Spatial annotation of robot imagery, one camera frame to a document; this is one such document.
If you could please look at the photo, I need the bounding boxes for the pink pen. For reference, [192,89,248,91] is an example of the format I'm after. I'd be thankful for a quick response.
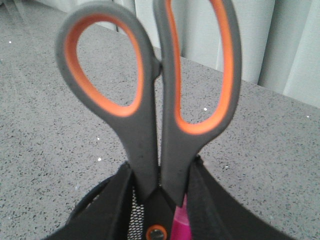
[170,194,192,240]

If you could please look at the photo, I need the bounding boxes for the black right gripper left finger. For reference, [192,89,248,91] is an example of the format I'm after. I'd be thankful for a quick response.
[47,163,133,240]

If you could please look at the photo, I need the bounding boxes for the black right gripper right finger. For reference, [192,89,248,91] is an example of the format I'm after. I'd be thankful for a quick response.
[187,156,279,240]

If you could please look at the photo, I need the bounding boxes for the grey curtain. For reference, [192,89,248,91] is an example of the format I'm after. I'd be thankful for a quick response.
[0,0,320,107]

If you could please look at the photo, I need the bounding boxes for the grey orange scissors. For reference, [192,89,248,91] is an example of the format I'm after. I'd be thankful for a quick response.
[55,0,242,240]

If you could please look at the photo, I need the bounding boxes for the black mesh pen cup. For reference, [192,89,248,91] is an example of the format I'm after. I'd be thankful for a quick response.
[66,177,144,240]

